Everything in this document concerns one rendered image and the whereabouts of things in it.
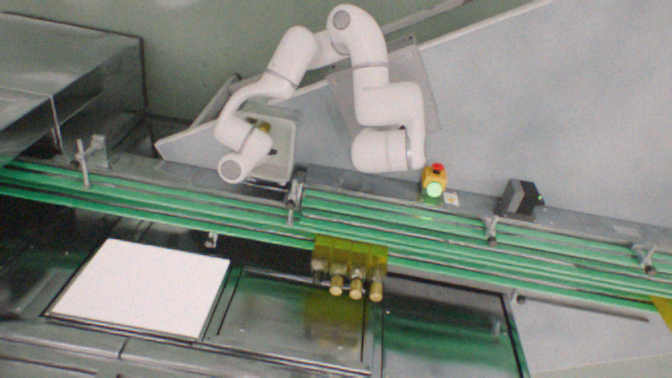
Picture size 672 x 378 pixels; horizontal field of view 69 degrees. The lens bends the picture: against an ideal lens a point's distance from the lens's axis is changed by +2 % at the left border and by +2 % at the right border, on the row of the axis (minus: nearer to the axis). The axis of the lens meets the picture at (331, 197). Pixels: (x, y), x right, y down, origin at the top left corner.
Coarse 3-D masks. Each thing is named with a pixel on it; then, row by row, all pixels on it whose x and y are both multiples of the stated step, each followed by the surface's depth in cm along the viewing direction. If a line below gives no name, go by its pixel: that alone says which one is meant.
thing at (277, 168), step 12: (264, 120) 152; (276, 120) 143; (288, 120) 143; (276, 132) 154; (288, 132) 153; (276, 144) 156; (288, 144) 156; (276, 156) 159; (288, 156) 158; (264, 168) 158; (276, 168) 159; (288, 168) 152; (276, 180) 155
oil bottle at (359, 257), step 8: (352, 240) 151; (352, 248) 148; (360, 248) 148; (368, 248) 149; (352, 256) 145; (360, 256) 145; (368, 256) 146; (352, 264) 142; (360, 264) 142; (368, 264) 143; (352, 272) 141; (360, 272) 141
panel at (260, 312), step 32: (64, 288) 138; (224, 288) 146; (256, 288) 149; (288, 288) 151; (320, 288) 153; (64, 320) 130; (96, 320) 130; (224, 320) 137; (256, 320) 139; (288, 320) 141; (320, 320) 142; (352, 320) 144; (224, 352) 131; (256, 352) 130; (288, 352) 131; (320, 352) 133; (352, 352) 135
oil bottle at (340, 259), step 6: (336, 240) 150; (342, 240) 150; (348, 240) 150; (336, 246) 147; (342, 246) 148; (348, 246) 148; (336, 252) 145; (342, 252) 145; (348, 252) 146; (336, 258) 143; (342, 258) 143; (348, 258) 144; (330, 264) 146; (336, 264) 141; (342, 264) 141; (348, 264) 142; (330, 270) 142; (336, 270) 141; (342, 270) 141
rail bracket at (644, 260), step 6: (630, 246) 149; (636, 246) 148; (654, 246) 140; (636, 252) 147; (648, 252) 142; (642, 258) 143; (648, 258) 142; (642, 264) 143; (648, 264) 141; (648, 270) 139; (654, 270) 139
